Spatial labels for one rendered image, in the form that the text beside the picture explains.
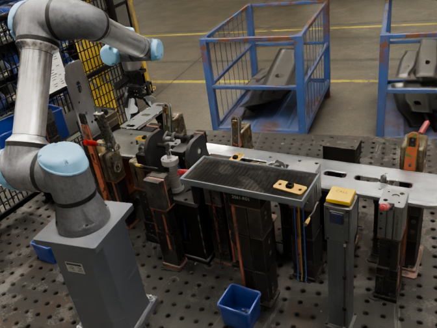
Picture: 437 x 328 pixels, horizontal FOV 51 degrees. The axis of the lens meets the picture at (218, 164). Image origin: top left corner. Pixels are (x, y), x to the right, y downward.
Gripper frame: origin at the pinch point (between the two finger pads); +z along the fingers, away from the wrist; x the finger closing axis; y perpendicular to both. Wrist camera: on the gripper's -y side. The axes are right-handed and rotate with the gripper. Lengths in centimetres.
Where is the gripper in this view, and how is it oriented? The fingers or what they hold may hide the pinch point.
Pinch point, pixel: (138, 114)
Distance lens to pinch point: 195.0
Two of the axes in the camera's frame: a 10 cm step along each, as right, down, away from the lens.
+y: 8.7, 1.5, -4.7
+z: 1.2, 8.6, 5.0
